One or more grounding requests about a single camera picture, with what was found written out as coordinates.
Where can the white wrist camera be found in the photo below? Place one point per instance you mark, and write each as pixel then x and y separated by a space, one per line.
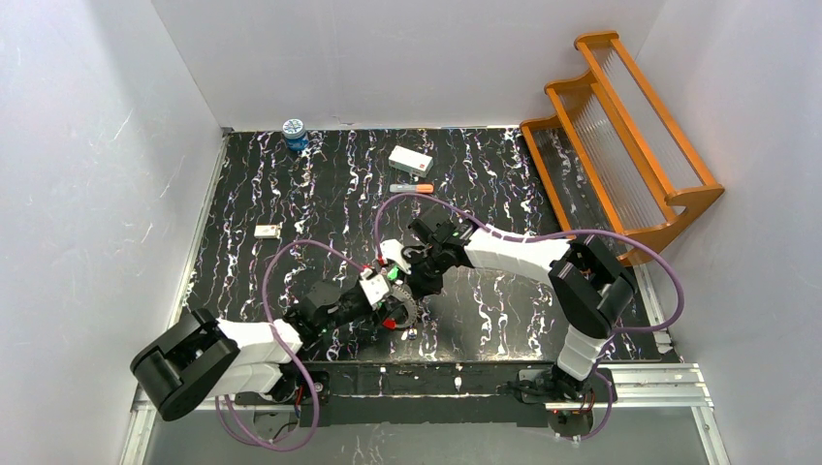
pixel 391 252
pixel 375 286

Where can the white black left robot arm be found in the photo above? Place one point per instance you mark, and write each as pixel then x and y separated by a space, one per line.
pixel 202 357

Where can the white orange marker pen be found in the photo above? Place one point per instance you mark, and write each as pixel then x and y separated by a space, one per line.
pixel 423 188

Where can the small white eraser block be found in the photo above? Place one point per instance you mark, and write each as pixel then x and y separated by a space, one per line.
pixel 267 231

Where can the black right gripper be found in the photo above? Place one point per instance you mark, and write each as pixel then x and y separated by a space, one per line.
pixel 423 266

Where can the white green small box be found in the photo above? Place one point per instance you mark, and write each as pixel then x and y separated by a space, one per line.
pixel 410 161

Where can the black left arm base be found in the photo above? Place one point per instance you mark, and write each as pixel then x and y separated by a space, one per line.
pixel 294 389

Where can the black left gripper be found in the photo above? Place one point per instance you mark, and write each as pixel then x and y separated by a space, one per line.
pixel 388 297

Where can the blue jar with white lid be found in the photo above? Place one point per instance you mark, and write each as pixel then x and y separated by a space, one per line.
pixel 295 134

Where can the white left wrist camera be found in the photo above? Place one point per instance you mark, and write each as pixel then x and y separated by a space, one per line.
pixel 375 286

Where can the orange wooden tiered rack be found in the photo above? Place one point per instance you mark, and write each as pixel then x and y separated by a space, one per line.
pixel 646 176

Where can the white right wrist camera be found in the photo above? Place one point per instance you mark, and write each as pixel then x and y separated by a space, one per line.
pixel 391 252

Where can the aluminium frame rail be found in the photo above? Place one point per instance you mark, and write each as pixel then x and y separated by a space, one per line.
pixel 633 385

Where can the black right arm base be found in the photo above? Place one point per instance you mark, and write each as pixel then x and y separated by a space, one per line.
pixel 583 407

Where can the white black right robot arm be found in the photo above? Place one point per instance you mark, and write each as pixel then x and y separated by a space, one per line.
pixel 590 284

